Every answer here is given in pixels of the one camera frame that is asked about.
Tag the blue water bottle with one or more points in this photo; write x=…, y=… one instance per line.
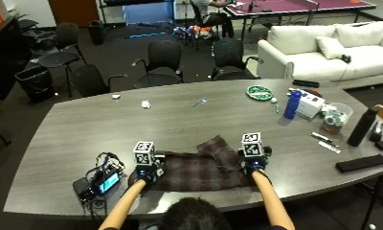
x=293, y=104

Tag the black remote on table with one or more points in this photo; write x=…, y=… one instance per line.
x=305, y=83

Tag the white sofa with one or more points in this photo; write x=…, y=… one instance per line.
x=327, y=54

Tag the green patterned plate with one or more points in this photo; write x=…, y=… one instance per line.
x=260, y=92

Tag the clear plastic cup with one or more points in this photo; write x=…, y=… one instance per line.
x=337, y=116

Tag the black controller on sofa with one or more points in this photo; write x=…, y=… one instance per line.
x=346, y=58

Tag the white marker pen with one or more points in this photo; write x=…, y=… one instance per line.
x=321, y=136

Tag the white cardboard box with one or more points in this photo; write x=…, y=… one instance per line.
x=310, y=103

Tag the black flat case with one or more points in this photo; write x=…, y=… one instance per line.
x=362, y=163

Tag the white sofa cushion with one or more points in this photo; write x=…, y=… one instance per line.
x=330, y=47

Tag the the person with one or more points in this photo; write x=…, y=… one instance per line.
x=193, y=214

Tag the green white pen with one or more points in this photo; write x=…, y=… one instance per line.
x=275, y=104

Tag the white marker cube left glove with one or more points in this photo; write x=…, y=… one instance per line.
x=144, y=153

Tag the small white object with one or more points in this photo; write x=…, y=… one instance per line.
x=116, y=96

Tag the black water bottle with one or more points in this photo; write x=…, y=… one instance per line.
x=362, y=127

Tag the person's right hand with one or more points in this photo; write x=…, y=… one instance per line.
x=256, y=164

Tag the white label strip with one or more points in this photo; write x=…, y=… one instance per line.
x=330, y=147

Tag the person's left hand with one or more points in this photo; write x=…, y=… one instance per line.
x=145, y=174

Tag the crumpled white paper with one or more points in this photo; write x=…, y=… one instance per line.
x=145, y=104

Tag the black round bin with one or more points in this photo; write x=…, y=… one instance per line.
x=96, y=32

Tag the white marker cube glove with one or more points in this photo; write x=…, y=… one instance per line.
x=144, y=153
x=253, y=145

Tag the black office chair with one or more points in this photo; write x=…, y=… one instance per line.
x=91, y=81
x=62, y=51
x=232, y=60
x=161, y=64

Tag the black device with lit screen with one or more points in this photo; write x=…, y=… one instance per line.
x=107, y=182

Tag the purple table-tennis table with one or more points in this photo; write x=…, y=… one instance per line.
x=293, y=7

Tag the black waste bin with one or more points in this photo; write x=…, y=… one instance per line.
x=36, y=83

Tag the white marker cube right glove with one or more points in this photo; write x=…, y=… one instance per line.
x=253, y=145

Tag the dark plaid cloth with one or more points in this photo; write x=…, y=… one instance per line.
x=200, y=169

